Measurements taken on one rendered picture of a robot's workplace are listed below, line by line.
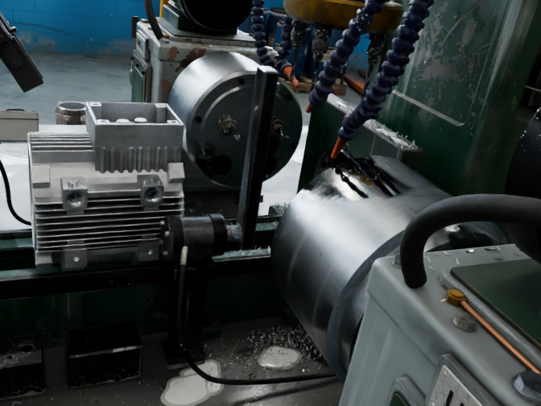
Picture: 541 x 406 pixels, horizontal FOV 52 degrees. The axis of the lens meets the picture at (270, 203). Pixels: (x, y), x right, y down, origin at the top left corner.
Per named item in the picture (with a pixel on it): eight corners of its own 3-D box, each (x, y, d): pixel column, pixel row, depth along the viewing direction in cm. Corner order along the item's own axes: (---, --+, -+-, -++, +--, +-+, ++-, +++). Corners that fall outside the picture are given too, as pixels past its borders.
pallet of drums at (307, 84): (316, 76, 666) (328, 12, 635) (345, 95, 600) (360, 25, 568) (220, 69, 624) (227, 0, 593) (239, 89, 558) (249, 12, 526)
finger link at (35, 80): (14, 35, 73) (14, 36, 73) (43, 81, 77) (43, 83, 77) (-7, 45, 73) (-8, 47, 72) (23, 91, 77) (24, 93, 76)
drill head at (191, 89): (243, 135, 148) (255, 40, 137) (300, 195, 118) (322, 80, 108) (150, 135, 138) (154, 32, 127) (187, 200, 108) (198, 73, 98)
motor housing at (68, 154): (152, 217, 99) (158, 115, 91) (180, 276, 83) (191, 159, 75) (30, 225, 90) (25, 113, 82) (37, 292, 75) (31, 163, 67)
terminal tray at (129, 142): (163, 146, 89) (166, 102, 86) (180, 172, 80) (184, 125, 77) (85, 147, 84) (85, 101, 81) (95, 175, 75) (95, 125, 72)
